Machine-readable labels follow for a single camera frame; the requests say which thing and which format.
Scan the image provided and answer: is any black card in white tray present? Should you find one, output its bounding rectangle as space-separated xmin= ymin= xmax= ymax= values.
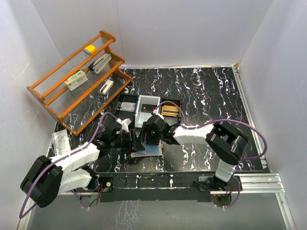
xmin=141 ymin=104 xmax=157 ymax=114

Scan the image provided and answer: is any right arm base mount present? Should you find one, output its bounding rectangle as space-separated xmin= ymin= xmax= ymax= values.
xmin=191 ymin=176 xmax=243 ymax=192

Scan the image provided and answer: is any black right tray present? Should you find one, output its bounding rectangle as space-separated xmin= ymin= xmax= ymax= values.
xmin=159 ymin=97 xmax=182 ymax=125

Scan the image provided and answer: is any silver card in left tray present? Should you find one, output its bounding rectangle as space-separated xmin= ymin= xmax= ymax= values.
xmin=120 ymin=102 xmax=136 ymax=112

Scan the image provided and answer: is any white staples box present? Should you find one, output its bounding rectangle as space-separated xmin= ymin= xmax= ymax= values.
xmin=65 ymin=70 xmax=88 ymax=91

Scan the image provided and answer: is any white printed paper sheet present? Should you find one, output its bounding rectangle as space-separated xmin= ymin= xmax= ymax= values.
xmin=52 ymin=130 xmax=71 ymax=156

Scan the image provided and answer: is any yellow white tape measure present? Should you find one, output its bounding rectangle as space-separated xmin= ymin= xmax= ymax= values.
xmin=83 ymin=45 xmax=96 ymax=55

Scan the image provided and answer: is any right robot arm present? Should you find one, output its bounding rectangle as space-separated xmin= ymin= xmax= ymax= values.
xmin=138 ymin=115 xmax=248 ymax=190

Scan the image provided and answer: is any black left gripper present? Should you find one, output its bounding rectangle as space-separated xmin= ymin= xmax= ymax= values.
xmin=110 ymin=129 xmax=145 ymax=153

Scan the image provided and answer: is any black tray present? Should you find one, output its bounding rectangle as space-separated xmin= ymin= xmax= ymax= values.
xmin=114 ymin=94 xmax=138 ymax=128
xmin=159 ymin=97 xmax=182 ymax=125

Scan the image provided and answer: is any beige leather card holder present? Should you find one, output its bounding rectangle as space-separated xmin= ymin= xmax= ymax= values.
xmin=130 ymin=140 xmax=164 ymax=158

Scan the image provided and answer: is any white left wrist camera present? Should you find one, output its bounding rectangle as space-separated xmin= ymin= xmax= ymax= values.
xmin=116 ymin=118 xmax=131 ymax=133

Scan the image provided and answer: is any orange wooden shelf rack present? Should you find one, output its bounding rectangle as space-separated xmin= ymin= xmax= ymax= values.
xmin=27 ymin=31 xmax=132 ymax=136

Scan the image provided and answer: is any aluminium frame rail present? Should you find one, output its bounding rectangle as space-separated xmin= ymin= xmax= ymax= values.
xmin=19 ymin=172 xmax=296 ymax=230

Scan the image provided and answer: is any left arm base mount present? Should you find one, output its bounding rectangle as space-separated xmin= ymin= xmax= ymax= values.
xmin=76 ymin=177 xmax=114 ymax=193

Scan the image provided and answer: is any black left tray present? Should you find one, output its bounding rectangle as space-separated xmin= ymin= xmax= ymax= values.
xmin=114 ymin=94 xmax=138 ymax=128

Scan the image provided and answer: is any white black stapler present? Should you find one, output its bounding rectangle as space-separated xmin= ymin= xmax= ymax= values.
xmin=88 ymin=53 xmax=112 ymax=74

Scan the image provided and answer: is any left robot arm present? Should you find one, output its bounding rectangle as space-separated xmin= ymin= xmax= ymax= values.
xmin=20 ymin=119 xmax=145 ymax=207

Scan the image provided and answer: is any small white stapler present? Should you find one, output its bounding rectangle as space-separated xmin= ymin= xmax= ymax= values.
xmin=99 ymin=79 xmax=114 ymax=95

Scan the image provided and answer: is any white tray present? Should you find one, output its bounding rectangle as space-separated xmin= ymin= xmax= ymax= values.
xmin=134 ymin=95 xmax=161 ymax=128

